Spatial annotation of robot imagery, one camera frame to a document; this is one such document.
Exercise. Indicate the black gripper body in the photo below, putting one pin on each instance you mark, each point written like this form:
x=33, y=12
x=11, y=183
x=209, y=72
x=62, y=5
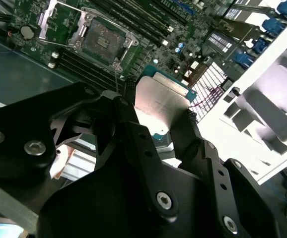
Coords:
x=103, y=203

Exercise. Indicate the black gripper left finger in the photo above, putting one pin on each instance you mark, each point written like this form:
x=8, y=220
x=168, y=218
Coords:
x=21, y=119

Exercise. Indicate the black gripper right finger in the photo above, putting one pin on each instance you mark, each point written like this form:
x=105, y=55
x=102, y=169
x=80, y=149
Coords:
x=185, y=138

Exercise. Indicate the silver topped CPU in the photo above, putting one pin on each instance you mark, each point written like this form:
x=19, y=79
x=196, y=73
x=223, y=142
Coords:
x=158, y=99

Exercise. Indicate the thin metal locking lever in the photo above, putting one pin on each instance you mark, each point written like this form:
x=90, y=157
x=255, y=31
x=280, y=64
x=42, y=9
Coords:
x=116, y=81

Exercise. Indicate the metal socket cover frame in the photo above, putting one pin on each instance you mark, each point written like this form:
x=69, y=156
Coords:
x=45, y=27

